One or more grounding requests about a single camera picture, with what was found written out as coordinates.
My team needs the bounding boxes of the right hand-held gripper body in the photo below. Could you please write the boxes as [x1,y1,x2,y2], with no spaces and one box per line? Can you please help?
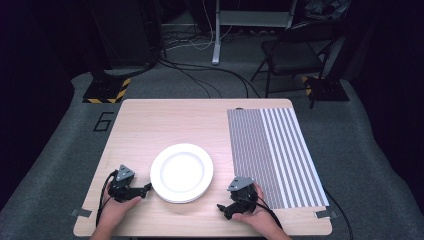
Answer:
[227,175,260,215]

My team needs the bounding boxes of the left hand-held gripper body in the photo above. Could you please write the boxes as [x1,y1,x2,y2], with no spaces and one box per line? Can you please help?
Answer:
[107,164,141,204]

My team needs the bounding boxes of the person's right hand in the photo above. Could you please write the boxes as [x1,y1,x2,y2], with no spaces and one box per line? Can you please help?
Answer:
[231,182,276,233]

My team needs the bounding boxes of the person's left hand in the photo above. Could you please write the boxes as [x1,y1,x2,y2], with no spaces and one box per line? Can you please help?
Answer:
[99,186,143,231]

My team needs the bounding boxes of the grey tape strip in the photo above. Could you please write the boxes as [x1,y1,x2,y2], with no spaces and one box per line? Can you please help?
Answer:
[70,207,93,219]
[314,207,339,220]

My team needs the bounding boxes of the grey white striped placemat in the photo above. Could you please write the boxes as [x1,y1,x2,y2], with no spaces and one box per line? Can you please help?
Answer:
[226,107,331,211]

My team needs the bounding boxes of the black stand hazard-striped base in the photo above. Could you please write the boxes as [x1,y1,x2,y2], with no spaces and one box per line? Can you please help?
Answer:
[301,74,351,110]
[82,68,132,105]

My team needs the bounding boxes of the black folding chair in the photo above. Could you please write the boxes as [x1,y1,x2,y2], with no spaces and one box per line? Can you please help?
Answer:
[249,20,345,100]

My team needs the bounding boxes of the black equipment cabinet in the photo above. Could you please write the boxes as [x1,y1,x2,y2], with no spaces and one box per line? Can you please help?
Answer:
[87,0,165,80]

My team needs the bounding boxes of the white metal stand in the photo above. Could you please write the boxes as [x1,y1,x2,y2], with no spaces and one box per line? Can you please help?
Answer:
[211,0,298,66]

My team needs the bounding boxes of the dark cloth bundle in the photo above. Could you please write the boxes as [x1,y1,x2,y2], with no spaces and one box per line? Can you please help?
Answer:
[302,0,352,22]

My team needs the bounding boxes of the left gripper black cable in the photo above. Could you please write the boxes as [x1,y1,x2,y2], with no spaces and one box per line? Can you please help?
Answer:
[95,169,120,228]

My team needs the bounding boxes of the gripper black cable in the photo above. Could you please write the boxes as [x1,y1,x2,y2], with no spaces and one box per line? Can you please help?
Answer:
[253,194,284,231]
[95,169,120,228]

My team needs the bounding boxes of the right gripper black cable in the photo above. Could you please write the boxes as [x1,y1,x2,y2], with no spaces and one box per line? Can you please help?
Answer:
[253,194,284,231]

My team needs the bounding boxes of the black cable beside table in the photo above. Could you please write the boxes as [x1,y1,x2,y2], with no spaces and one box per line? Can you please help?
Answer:
[323,189,355,240]

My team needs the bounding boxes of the black floor cables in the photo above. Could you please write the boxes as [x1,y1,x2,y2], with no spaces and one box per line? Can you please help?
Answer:
[159,57,262,100]

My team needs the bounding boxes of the white floor cables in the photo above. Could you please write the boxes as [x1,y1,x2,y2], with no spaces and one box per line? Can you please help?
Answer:
[165,0,235,52]

